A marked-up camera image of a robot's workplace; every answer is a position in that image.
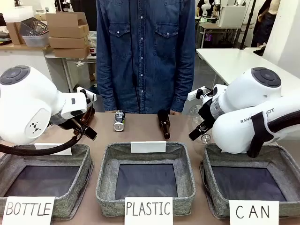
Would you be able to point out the silver drink can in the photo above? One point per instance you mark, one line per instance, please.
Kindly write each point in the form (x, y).
(119, 120)

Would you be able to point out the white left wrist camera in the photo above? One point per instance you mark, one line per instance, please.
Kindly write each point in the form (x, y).
(84, 93)

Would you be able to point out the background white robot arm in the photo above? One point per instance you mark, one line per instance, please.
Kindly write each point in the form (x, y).
(207, 8)

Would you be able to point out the clear plastic storage bin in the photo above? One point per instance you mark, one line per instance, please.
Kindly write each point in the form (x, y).
(35, 34)

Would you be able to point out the flat cardboard box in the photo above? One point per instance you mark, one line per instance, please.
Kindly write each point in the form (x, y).
(71, 52)
(68, 42)

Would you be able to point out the small white bottle basket card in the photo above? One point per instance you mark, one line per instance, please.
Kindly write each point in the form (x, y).
(64, 151)

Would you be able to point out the white CAN label card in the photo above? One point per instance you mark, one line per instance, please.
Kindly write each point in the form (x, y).
(253, 212)

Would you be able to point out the clear plastic bottle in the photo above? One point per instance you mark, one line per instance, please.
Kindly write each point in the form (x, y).
(195, 114)

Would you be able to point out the open cardboard box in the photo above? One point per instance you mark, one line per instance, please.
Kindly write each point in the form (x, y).
(66, 24)

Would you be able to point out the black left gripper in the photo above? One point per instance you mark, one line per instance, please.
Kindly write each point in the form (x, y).
(66, 123)

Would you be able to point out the long white table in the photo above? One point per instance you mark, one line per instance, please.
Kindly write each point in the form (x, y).
(234, 63)

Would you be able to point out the dark brown glass bottle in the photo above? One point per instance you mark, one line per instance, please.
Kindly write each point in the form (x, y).
(164, 123)

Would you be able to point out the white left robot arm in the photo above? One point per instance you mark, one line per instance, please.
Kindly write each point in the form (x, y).
(25, 110)

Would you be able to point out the small white plastic basket card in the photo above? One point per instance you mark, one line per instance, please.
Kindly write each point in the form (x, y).
(148, 147)

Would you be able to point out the person left forearm denim sleeve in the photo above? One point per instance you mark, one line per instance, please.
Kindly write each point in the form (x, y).
(184, 84)

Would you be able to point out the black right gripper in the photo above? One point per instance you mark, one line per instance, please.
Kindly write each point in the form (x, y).
(207, 113)

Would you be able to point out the small cardboard box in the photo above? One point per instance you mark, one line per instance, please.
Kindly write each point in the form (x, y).
(14, 32)

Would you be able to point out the white equipment box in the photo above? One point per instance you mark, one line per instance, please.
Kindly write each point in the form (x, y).
(232, 16)

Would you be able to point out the background work table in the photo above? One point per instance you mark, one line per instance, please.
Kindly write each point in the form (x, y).
(218, 29)

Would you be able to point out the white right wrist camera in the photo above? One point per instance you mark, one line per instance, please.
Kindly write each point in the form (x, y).
(199, 93)

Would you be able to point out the grey fabric plastic basket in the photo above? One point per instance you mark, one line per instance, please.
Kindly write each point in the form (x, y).
(145, 178)

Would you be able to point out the standing background person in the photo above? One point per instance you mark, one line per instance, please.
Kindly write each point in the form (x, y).
(266, 23)

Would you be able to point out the black tripod pole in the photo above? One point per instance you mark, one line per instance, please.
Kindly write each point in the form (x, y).
(249, 23)

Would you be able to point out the grey fabric can basket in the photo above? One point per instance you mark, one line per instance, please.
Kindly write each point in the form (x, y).
(246, 182)

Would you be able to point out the white foam box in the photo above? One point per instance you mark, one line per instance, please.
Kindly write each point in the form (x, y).
(16, 12)

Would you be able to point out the person right forearm denim sleeve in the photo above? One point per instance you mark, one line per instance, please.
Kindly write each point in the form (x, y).
(106, 84)

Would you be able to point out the white PLASTIC label card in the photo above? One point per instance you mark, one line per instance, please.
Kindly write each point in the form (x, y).
(148, 209)

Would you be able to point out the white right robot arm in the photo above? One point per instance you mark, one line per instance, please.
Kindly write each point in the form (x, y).
(246, 103)

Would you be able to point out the person torso denim shirt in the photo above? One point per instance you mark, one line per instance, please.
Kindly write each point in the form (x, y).
(145, 54)

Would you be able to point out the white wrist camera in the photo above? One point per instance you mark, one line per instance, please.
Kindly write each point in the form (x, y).
(84, 93)
(199, 93)

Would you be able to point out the grey fabric bottle basket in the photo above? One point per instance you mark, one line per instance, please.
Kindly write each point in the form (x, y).
(44, 178)

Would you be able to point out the white BOTTLE label card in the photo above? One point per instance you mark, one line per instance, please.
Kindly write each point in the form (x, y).
(28, 209)

